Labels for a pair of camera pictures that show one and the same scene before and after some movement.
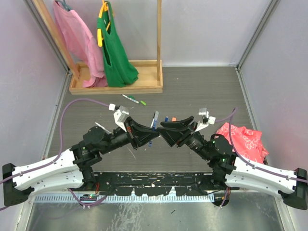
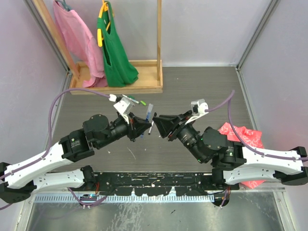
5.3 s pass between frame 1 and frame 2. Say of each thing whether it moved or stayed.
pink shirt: stayed
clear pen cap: moved
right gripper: moved
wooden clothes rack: stayed
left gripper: moved
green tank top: stayed
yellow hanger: stayed
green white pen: stayed
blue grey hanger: stayed
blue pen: moved
